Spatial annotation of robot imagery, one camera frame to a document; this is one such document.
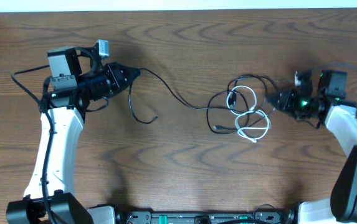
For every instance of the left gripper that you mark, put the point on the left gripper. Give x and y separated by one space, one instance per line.
114 73

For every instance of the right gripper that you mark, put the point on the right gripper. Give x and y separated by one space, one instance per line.
280 104

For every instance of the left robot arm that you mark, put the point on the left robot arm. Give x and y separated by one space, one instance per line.
78 77

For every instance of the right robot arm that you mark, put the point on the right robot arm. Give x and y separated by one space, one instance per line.
339 116

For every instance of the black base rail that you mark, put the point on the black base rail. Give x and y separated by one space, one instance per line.
262 214

